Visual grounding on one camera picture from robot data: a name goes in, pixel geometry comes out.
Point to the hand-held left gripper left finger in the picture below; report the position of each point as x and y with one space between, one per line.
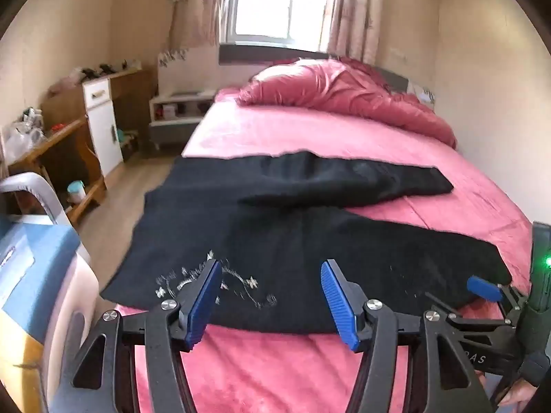
202 305

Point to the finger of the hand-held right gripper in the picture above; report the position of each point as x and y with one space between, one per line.
473 316
484 287

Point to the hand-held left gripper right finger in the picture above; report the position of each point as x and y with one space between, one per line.
340 305

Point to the black pants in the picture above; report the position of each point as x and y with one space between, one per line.
280 245

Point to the person's right hand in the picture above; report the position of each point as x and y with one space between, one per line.
518 395

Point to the bed with pink sheet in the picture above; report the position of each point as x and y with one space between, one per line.
323 137

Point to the teal lidded jar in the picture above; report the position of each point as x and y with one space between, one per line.
76 191

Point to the white grey nightstand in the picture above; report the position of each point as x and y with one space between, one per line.
172 127

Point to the white cabinet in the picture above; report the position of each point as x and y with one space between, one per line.
103 137

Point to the checkered patterned cloth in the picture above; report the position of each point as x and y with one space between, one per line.
424 94

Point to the pink duvet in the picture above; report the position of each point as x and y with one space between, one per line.
344 90

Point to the low wooden shelf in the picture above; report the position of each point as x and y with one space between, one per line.
64 137

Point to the wooden desk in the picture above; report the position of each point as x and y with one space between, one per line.
135 94

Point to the clear plastic bag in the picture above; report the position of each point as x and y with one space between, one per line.
21 144

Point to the grey headboard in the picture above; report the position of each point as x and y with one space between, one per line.
241 53

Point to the pink plastic bag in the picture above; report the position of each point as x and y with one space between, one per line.
66 81

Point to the floral curtain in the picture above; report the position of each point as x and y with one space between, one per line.
353 13
206 4

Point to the window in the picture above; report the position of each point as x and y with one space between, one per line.
280 4

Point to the floral wall sticker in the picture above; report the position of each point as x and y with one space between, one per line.
172 56

